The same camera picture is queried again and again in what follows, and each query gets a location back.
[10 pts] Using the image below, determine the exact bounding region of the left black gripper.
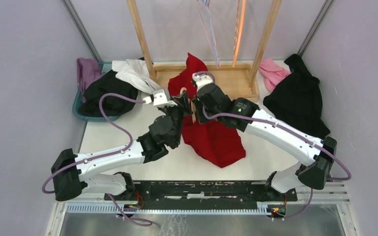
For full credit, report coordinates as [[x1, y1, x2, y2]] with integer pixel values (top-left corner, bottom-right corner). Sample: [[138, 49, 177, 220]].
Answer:
[[161, 91, 194, 147]]

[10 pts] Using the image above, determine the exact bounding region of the wooden hanger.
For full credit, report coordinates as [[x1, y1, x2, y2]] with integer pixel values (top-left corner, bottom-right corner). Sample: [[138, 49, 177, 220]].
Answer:
[[180, 87, 196, 124]]

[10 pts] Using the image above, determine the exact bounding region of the red skirt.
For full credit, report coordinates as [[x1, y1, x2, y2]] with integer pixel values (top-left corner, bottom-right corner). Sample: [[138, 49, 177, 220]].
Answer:
[[168, 53, 246, 168]]

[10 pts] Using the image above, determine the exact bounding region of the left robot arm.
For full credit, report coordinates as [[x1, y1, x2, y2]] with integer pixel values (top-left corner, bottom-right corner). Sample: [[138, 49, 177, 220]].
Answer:
[[42, 89, 191, 202]]

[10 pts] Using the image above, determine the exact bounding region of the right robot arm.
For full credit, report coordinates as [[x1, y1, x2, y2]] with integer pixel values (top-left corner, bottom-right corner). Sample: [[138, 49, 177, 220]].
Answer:
[[192, 82, 337, 201]]

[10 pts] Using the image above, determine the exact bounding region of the white garment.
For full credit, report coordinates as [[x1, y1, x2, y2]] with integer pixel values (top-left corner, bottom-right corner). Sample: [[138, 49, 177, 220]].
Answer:
[[111, 59, 161, 94]]

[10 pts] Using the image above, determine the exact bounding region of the wooden clothes rack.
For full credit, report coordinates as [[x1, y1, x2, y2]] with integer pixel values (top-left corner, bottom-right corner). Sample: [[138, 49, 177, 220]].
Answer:
[[127, 0, 282, 102]]

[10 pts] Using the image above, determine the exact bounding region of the black garment in basket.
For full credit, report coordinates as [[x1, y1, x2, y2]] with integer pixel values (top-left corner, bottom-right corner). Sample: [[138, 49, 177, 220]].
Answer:
[[79, 72, 144, 119]]

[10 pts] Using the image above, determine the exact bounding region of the teal laundry basket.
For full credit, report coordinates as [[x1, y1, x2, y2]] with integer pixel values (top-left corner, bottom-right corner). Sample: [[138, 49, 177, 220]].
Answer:
[[72, 62, 115, 122]]

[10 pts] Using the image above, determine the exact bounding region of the pink garment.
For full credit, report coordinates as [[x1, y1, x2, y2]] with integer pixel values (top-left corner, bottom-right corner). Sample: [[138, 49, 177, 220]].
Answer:
[[258, 58, 291, 92]]

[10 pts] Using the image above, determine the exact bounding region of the purple garment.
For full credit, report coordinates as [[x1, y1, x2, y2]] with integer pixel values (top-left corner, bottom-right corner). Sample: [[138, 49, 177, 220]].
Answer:
[[76, 58, 105, 103]]

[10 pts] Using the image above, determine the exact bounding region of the black garment on right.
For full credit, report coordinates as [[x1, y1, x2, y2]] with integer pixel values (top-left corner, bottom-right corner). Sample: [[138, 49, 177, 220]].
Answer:
[[263, 54, 330, 139]]

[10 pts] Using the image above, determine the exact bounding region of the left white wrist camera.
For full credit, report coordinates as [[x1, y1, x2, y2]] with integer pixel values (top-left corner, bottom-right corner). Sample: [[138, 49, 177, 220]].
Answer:
[[143, 88, 172, 108]]

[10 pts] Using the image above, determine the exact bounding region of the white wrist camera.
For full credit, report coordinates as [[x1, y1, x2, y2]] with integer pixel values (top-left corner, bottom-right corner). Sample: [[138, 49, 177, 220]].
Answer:
[[143, 88, 172, 108], [192, 71, 216, 90]]

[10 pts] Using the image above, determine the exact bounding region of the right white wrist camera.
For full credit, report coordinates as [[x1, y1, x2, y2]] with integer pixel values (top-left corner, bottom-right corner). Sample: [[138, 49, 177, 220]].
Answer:
[[192, 71, 216, 90]]

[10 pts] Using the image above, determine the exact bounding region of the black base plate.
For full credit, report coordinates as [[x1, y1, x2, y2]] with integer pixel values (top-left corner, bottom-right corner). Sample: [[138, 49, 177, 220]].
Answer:
[[114, 180, 298, 210]]

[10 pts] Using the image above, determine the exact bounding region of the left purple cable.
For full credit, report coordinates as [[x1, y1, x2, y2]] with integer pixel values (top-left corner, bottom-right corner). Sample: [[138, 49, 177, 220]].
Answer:
[[41, 93, 154, 227]]

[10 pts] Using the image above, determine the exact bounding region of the purple cable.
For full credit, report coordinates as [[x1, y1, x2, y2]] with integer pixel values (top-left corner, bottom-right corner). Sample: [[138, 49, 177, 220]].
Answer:
[[193, 71, 353, 221], [41, 93, 154, 227]]

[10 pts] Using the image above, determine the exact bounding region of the aluminium frame rail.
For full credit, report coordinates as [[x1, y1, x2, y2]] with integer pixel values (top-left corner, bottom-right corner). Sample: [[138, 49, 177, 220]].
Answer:
[[56, 180, 350, 217]]

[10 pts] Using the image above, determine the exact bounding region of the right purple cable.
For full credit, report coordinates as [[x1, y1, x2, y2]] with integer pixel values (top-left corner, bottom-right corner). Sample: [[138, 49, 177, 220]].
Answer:
[[193, 71, 353, 221]]

